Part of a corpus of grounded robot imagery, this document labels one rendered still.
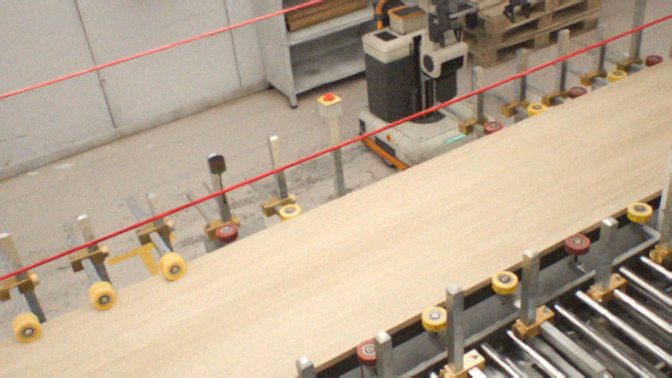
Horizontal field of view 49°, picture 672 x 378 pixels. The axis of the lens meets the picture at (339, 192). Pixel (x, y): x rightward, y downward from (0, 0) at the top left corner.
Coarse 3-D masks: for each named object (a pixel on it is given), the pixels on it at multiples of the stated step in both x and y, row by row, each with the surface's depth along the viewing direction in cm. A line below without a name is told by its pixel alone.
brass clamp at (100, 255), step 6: (102, 246) 266; (78, 252) 265; (84, 252) 264; (96, 252) 264; (102, 252) 265; (108, 252) 266; (78, 258) 262; (84, 258) 262; (90, 258) 264; (96, 258) 265; (102, 258) 266; (72, 264) 261; (78, 264) 262; (96, 264) 266; (78, 270) 263
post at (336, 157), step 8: (328, 120) 293; (336, 120) 294; (328, 128) 296; (336, 128) 295; (328, 136) 299; (336, 136) 297; (336, 144) 299; (336, 152) 301; (336, 160) 303; (336, 168) 305; (336, 176) 307; (336, 184) 310; (344, 184) 311; (336, 192) 313; (344, 192) 313
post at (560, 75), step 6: (564, 30) 339; (558, 36) 342; (564, 36) 340; (558, 42) 344; (564, 42) 341; (558, 48) 345; (564, 48) 343; (558, 54) 346; (564, 54) 345; (564, 60) 347; (558, 66) 349; (564, 66) 349; (558, 72) 351; (564, 72) 351; (558, 78) 352; (564, 78) 353; (558, 84) 354; (564, 84) 355; (558, 90) 355; (564, 90) 357
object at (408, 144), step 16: (368, 112) 474; (464, 112) 462; (368, 128) 473; (400, 128) 453; (416, 128) 451; (432, 128) 449; (448, 128) 448; (368, 144) 480; (384, 144) 461; (400, 144) 444; (416, 144) 436; (432, 144) 437; (448, 144) 442; (464, 144) 449; (400, 160) 453; (416, 160) 436
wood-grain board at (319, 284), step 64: (512, 128) 319; (576, 128) 314; (640, 128) 309; (384, 192) 289; (448, 192) 285; (512, 192) 281; (576, 192) 276; (640, 192) 273; (256, 256) 264; (320, 256) 260; (384, 256) 257; (448, 256) 253; (512, 256) 250; (64, 320) 246; (128, 320) 243; (192, 320) 240; (256, 320) 237; (320, 320) 234; (384, 320) 231
